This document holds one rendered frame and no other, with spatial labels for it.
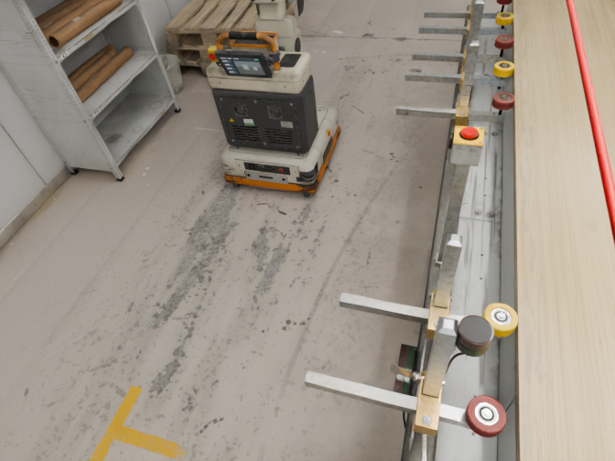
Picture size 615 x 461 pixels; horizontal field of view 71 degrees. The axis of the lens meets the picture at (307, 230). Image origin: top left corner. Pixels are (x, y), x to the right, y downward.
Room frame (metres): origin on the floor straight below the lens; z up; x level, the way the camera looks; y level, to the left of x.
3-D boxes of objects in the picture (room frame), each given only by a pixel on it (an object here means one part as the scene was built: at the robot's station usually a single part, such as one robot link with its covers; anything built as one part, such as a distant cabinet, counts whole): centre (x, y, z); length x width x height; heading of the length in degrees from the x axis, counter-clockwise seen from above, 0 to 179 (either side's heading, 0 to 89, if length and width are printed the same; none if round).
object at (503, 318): (0.50, -0.44, 0.85); 0.08 x 0.08 x 0.11
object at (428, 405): (0.35, -0.22, 0.85); 0.14 x 0.06 x 0.05; 156
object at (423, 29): (2.18, -0.96, 0.82); 0.43 x 0.03 x 0.04; 66
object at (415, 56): (1.95, -0.86, 0.80); 0.43 x 0.03 x 0.04; 66
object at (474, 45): (1.51, -0.73, 0.87); 0.04 x 0.04 x 0.48; 66
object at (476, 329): (0.35, -0.27, 1.07); 0.06 x 0.06 x 0.22; 66
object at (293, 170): (2.06, 0.18, 0.23); 0.41 x 0.02 x 0.08; 66
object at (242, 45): (2.26, 0.12, 0.87); 0.23 x 0.15 x 0.11; 66
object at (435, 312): (0.58, -0.32, 0.84); 0.14 x 0.06 x 0.05; 156
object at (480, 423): (0.28, -0.32, 0.85); 0.08 x 0.08 x 0.11
